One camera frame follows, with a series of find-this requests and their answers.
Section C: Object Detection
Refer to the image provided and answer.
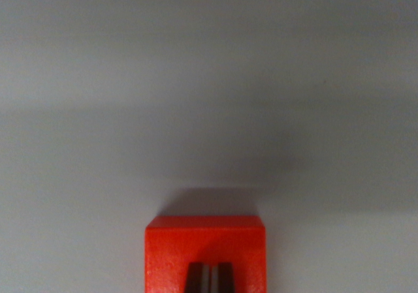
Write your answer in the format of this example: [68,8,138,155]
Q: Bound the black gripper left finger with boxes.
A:
[184,262,211,293]

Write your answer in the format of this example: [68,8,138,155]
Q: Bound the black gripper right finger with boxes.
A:
[211,262,237,293]

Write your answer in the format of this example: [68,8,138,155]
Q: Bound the red cube block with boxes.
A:
[144,215,267,293]

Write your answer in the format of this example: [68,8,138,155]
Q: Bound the grey plastic bin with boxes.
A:
[0,0,418,293]

